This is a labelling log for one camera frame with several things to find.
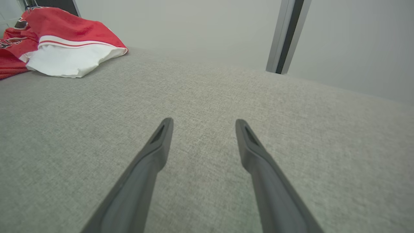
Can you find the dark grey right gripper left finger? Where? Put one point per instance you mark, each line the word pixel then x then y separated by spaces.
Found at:
pixel 136 194

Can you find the grey wall post with dark gap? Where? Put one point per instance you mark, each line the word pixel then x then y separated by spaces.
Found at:
pixel 278 38

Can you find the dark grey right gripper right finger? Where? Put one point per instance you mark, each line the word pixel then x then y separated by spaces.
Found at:
pixel 275 200

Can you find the red shorts with white trim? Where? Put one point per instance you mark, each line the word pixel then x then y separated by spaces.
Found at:
pixel 71 32

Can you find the red jersey number 23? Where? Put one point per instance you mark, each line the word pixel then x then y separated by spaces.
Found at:
pixel 13 64

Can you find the black panel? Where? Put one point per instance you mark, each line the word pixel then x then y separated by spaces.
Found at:
pixel 64 5

